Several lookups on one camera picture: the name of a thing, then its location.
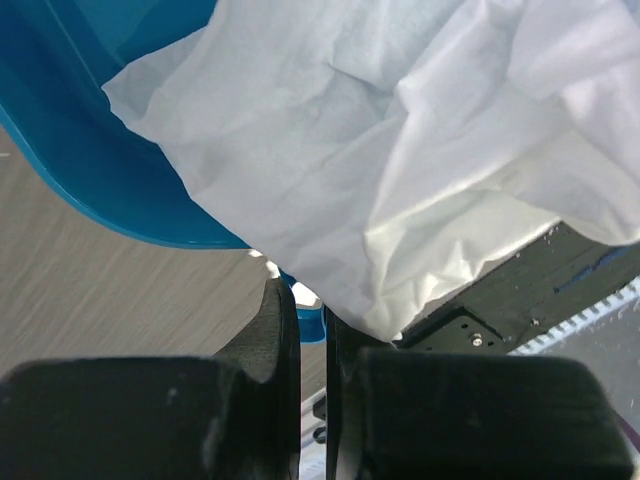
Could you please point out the blue dustpan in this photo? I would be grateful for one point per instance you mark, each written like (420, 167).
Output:
(55, 58)

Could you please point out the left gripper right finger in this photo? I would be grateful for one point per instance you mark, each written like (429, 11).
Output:
(400, 414)

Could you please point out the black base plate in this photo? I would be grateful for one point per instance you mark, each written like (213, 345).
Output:
(557, 276)

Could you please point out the perforated cable duct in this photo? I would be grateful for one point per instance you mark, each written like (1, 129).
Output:
(610, 308)

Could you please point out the crumpled paper far right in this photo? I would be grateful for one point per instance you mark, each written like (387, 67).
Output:
(382, 152)

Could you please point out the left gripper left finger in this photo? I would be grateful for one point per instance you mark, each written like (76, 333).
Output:
(231, 415)

